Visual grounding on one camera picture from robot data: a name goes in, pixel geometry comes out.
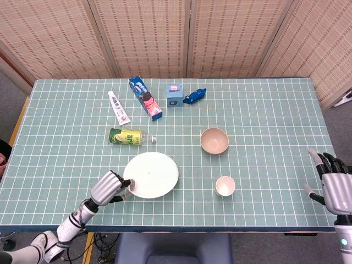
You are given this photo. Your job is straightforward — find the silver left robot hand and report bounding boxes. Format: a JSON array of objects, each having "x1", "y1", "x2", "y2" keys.
[{"x1": 90, "y1": 169, "x2": 135, "y2": 206}]

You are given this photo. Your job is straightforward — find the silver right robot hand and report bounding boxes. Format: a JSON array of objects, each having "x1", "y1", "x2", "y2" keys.
[{"x1": 304, "y1": 148, "x2": 352, "y2": 215}]

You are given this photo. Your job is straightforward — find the white round plate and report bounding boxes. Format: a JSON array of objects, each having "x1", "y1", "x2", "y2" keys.
[{"x1": 123, "y1": 152, "x2": 180, "y2": 200}]

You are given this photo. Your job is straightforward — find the white paper cup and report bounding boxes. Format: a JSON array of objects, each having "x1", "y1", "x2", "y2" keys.
[{"x1": 214, "y1": 175, "x2": 237, "y2": 197}]

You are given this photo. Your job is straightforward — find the beige bowl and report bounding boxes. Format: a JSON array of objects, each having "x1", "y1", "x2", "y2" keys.
[{"x1": 200, "y1": 127, "x2": 230, "y2": 157}]

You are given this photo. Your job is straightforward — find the green label tea bottle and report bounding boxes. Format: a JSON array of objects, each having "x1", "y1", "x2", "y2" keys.
[{"x1": 107, "y1": 128, "x2": 158, "y2": 147}]

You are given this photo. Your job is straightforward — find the green grid tablecloth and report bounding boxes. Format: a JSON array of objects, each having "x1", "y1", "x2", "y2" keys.
[{"x1": 0, "y1": 76, "x2": 346, "y2": 234}]

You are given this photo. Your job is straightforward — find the white toothpaste tube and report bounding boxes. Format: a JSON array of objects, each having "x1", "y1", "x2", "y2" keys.
[{"x1": 107, "y1": 91, "x2": 130, "y2": 127}]

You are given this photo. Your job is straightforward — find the dark blue chair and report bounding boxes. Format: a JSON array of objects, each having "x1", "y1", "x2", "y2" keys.
[{"x1": 114, "y1": 233, "x2": 234, "y2": 264}]

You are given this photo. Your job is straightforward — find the white stand foot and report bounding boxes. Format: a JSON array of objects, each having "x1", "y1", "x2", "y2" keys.
[{"x1": 333, "y1": 90, "x2": 352, "y2": 108}]

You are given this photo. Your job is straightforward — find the blue Oreo cookie box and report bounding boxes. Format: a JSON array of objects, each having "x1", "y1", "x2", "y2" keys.
[{"x1": 129, "y1": 76, "x2": 163, "y2": 122}]

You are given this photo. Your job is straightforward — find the person in dark clothing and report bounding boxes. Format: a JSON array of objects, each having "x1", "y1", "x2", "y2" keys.
[{"x1": 0, "y1": 139, "x2": 12, "y2": 179}]

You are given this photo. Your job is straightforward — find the small light blue box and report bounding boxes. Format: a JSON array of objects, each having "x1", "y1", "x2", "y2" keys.
[{"x1": 166, "y1": 84, "x2": 184, "y2": 108}]

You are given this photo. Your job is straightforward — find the blue snack packet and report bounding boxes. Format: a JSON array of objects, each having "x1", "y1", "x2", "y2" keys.
[{"x1": 183, "y1": 87, "x2": 207, "y2": 105}]

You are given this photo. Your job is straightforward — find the bamboo folding screen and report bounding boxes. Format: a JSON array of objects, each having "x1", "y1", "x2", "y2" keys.
[{"x1": 0, "y1": 0, "x2": 352, "y2": 111}]

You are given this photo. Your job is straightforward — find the black floor cables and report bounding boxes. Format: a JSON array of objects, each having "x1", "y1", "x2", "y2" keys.
[{"x1": 63, "y1": 232, "x2": 122, "y2": 264}]

